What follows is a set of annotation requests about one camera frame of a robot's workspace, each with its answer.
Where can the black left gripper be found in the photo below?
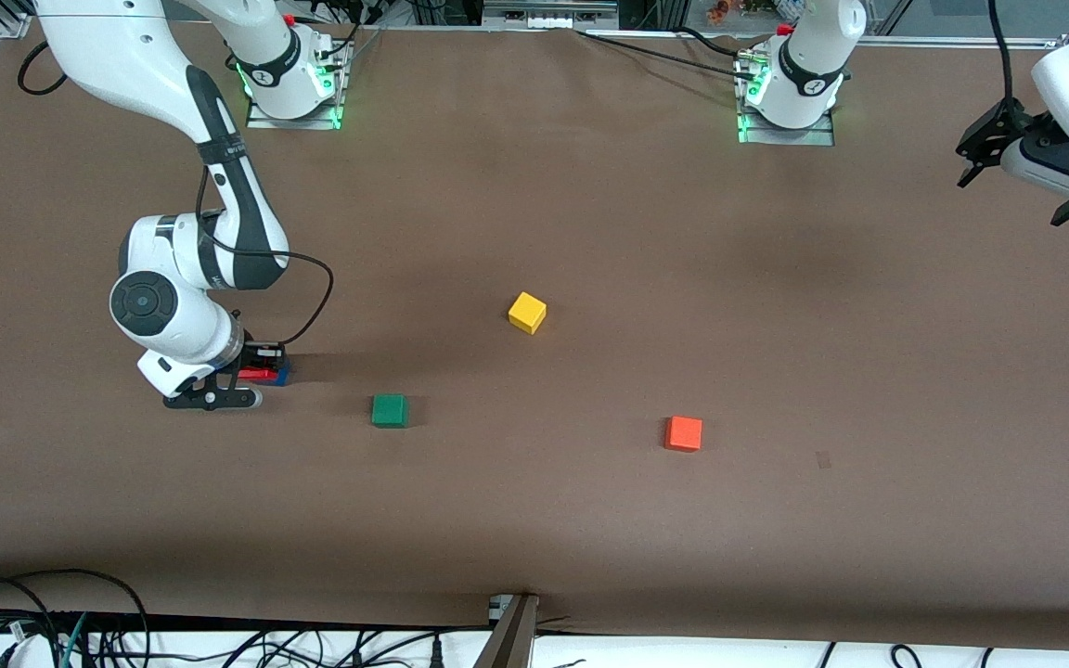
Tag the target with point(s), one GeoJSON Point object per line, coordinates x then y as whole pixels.
{"type": "Point", "coordinates": [990, 136]}

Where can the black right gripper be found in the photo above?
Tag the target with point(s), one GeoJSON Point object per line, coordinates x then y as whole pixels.
{"type": "Point", "coordinates": [261, 356]}

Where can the red wooden block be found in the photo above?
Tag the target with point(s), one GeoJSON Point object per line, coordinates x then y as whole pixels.
{"type": "Point", "coordinates": [259, 375]}

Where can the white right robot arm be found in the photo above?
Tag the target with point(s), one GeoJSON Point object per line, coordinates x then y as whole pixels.
{"type": "Point", "coordinates": [126, 56]}

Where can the blue wooden block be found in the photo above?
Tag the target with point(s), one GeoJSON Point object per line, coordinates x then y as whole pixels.
{"type": "Point", "coordinates": [282, 378]}

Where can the green wooden block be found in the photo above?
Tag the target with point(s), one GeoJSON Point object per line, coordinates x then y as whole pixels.
{"type": "Point", "coordinates": [390, 410]}

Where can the yellow wooden block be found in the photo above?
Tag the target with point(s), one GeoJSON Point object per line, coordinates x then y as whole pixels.
{"type": "Point", "coordinates": [527, 313]}

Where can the orange wooden block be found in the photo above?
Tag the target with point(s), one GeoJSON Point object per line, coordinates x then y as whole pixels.
{"type": "Point", "coordinates": [683, 433]}

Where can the brown paper table cover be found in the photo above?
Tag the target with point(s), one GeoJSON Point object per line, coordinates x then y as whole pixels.
{"type": "Point", "coordinates": [534, 520]}

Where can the small orange figure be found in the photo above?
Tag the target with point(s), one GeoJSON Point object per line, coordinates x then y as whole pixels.
{"type": "Point", "coordinates": [717, 11]}

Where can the brown wooden beam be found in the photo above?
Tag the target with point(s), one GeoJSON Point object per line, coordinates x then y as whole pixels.
{"type": "Point", "coordinates": [508, 640]}

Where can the grey power strip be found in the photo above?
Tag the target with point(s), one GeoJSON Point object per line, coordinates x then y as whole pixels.
{"type": "Point", "coordinates": [548, 14]}

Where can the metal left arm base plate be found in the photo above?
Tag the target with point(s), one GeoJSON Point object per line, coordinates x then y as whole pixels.
{"type": "Point", "coordinates": [822, 136]}

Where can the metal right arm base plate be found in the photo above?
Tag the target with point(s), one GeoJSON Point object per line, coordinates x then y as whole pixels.
{"type": "Point", "coordinates": [330, 116]}

